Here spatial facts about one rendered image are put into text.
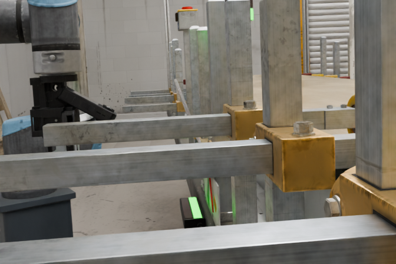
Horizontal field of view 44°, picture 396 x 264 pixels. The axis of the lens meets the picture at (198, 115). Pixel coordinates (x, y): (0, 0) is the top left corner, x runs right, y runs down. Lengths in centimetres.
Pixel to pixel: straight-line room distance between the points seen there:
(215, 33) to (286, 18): 50
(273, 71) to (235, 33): 26
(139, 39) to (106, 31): 59
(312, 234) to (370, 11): 12
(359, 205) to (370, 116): 5
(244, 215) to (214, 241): 57
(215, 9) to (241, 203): 41
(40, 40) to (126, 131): 31
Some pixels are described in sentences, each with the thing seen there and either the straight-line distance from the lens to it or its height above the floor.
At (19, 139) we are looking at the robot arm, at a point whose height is 80.
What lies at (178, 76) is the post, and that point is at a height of 96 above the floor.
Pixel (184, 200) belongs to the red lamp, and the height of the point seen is 70.
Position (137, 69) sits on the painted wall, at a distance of 899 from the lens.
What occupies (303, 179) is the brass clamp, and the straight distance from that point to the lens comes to 46.
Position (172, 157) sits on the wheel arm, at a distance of 47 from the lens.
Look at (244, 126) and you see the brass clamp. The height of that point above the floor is 95.
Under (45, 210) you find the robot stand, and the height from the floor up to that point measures 55.
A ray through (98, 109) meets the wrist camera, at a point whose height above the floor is 96.
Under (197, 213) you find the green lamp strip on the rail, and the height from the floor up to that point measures 70.
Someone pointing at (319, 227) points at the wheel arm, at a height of 96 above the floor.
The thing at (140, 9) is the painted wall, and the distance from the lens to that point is 903.
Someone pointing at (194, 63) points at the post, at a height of 103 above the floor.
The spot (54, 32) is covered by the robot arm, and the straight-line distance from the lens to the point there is 95.
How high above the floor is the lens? 105
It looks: 7 degrees down
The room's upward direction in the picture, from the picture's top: 3 degrees counter-clockwise
